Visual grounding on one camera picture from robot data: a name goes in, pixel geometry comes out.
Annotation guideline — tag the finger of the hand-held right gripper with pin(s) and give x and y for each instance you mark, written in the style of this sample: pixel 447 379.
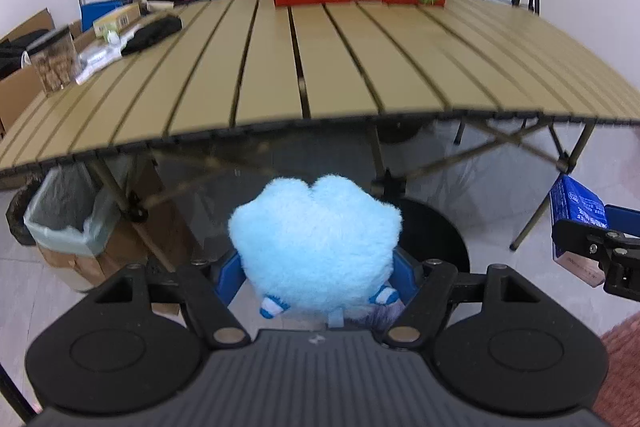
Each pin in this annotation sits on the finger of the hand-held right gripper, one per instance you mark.
pixel 575 234
pixel 625 219

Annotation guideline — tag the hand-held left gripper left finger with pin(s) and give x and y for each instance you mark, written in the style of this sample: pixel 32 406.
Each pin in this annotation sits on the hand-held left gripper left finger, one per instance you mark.
pixel 227 277

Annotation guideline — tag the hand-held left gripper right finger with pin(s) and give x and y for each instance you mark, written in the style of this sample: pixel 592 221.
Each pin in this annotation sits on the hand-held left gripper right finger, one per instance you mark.
pixel 407 279

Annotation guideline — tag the blue tissue packet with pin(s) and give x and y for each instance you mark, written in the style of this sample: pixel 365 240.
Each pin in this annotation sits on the blue tissue packet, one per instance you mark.
pixel 575 202

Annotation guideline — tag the black round bin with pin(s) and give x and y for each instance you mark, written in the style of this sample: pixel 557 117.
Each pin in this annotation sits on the black round bin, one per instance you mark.
pixel 440 242

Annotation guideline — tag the light blue plush toy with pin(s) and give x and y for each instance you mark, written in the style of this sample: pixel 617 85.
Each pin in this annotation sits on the light blue plush toy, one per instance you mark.
pixel 315 247

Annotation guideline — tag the pink carpet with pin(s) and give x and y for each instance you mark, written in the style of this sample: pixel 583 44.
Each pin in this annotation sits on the pink carpet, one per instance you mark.
pixel 622 357

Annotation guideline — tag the lined cardboard box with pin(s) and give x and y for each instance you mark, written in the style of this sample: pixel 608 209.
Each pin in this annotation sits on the lined cardboard box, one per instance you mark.
pixel 125 247

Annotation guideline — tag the white plastic packet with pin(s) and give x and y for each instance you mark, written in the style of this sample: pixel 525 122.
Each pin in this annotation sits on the white plastic packet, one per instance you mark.
pixel 97 59

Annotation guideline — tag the black soft pouch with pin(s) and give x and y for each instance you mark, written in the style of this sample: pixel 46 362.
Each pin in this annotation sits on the black soft pouch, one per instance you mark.
pixel 152 34

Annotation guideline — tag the small white green bottle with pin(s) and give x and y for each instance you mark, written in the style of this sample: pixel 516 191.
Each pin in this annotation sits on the small white green bottle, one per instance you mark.
pixel 114 38

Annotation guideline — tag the large open cardboard box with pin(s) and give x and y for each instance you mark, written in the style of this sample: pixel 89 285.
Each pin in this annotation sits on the large open cardboard box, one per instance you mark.
pixel 20 92

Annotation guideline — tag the cream small carton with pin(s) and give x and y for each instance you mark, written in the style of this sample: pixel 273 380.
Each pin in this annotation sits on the cream small carton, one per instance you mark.
pixel 117 19

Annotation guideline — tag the black backpack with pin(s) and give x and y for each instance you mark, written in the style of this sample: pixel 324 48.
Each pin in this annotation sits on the black backpack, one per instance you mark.
pixel 15 52

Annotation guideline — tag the folding table metal frame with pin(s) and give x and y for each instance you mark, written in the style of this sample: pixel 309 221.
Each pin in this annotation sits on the folding table metal frame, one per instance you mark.
pixel 389 188

